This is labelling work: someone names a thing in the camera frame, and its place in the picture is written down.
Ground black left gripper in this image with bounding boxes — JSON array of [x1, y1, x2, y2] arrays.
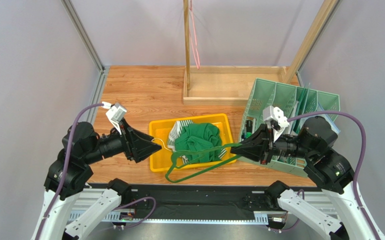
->
[[84, 116, 163, 164]]

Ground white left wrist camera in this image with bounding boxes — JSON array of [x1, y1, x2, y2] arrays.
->
[[102, 101, 127, 134]]

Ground pink wire hanger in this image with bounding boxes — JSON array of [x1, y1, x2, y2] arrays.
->
[[187, 0, 201, 70]]

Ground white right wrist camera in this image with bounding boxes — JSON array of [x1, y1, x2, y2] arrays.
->
[[262, 105, 290, 142]]

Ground mint green file organizer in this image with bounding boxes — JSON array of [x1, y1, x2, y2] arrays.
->
[[237, 77, 341, 178]]

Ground yellow plastic tray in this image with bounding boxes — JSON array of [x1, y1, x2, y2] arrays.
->
[[148, 113, 234, 173]]

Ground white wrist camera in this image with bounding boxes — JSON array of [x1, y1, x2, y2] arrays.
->
[[102, 101, 127, 134], [262, 105, 290, 142]]

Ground green velvet hanger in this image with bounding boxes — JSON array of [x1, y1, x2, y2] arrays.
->
[[164, 142, 243, 184]]

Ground markers in organizer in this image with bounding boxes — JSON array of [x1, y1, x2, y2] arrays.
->
[[240, 119, 253, 141]]

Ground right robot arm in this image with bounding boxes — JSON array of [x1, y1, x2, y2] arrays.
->
[[230, 116, 385, 240]]

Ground aluminium frame rail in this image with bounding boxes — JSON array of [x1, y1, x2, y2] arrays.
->
[[39, 0, 110, 240]]

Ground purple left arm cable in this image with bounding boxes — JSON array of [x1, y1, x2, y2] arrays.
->
[[34, 102, 112, 240]]

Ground wooden clothes rack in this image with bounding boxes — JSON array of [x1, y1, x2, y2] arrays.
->
[[182, 0, 340, 106]]

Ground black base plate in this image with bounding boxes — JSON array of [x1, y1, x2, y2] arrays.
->
[[121, 184, 282, 220]]

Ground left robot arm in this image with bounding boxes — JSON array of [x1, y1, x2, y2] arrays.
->
[[31, 119, 162, 240]]

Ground green white striped tank top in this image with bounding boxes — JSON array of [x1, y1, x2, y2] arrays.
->
[[167, 119, 222, 152]]

